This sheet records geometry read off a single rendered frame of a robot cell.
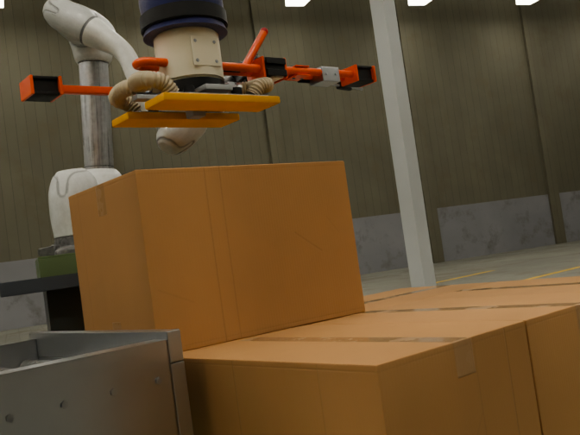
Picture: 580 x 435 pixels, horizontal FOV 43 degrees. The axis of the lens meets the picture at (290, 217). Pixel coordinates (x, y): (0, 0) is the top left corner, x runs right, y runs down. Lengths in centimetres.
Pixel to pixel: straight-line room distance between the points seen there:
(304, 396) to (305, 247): 65
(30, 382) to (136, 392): 19
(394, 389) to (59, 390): 55
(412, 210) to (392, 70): 95
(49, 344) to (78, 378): 60
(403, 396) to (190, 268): 66
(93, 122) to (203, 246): 107
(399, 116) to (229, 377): 374
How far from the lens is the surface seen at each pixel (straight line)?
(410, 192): 491
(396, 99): 498
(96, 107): 262
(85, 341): 171
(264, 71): 204
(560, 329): 150
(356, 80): 226
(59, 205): 238
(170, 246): 160
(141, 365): 137
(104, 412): 134
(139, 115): 190
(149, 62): 187
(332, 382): 117
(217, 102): 180
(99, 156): 259
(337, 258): 187
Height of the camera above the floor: 72
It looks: 3 degrees up
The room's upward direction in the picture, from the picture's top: 8 degrees counter-clockwise
